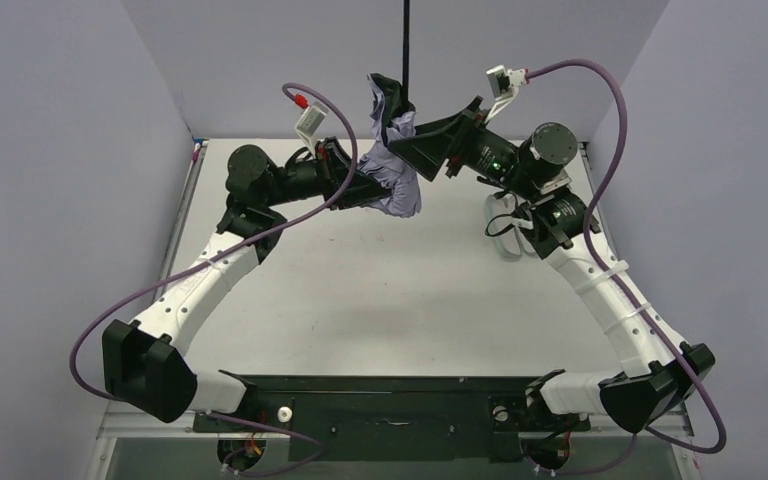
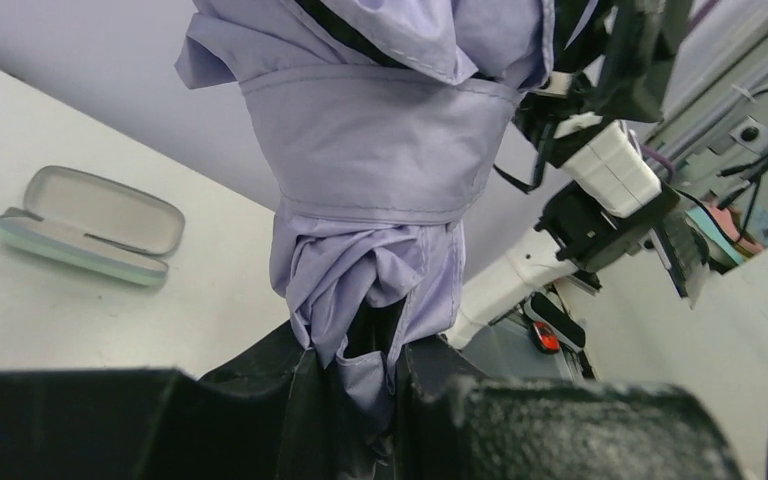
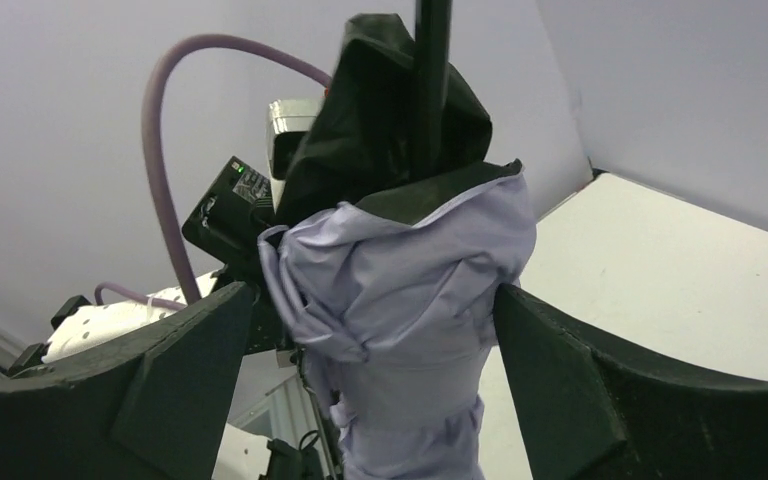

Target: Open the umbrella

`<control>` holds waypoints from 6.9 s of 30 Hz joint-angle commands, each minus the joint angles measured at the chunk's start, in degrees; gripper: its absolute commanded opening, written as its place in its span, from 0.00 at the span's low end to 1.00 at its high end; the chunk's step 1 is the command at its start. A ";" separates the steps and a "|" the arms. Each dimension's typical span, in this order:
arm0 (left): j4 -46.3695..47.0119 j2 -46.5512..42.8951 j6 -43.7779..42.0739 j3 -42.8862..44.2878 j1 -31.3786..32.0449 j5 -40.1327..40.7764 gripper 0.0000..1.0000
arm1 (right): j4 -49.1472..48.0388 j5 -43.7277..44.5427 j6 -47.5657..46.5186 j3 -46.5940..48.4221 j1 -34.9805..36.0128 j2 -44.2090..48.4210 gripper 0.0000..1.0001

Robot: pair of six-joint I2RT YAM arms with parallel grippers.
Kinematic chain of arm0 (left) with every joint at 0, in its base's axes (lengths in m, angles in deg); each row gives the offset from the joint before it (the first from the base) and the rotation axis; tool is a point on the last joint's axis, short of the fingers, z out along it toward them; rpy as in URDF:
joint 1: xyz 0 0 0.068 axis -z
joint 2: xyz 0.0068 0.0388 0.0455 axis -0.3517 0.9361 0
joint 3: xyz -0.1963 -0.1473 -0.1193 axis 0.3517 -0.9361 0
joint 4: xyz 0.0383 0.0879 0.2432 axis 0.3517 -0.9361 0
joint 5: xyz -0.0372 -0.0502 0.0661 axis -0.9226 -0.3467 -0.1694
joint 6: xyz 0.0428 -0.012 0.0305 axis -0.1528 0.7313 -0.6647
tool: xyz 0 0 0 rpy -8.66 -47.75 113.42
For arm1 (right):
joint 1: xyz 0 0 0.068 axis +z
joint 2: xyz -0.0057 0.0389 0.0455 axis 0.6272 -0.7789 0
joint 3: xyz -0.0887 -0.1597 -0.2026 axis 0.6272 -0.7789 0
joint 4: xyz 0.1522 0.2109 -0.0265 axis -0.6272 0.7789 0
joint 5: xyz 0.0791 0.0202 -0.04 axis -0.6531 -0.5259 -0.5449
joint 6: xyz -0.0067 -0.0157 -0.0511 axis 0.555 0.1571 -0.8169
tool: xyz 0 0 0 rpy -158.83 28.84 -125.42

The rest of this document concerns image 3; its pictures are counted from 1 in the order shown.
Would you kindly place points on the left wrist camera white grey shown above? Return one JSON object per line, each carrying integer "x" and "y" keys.
{"x": 288, "y": 121}

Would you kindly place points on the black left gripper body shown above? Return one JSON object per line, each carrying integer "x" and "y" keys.
{"x": 225, "y": 224}

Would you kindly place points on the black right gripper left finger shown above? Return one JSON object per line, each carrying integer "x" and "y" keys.
{"x": 151, "y": 404}

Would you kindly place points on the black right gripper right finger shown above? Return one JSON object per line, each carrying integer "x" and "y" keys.
{"x": 592, "y": 405}

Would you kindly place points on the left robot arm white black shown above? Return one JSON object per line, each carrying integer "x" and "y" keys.
{"x": 116, "y": 311}

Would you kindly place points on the lilac black umbrella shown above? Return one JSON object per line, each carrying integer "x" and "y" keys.
{"x": 385, "y": 272}

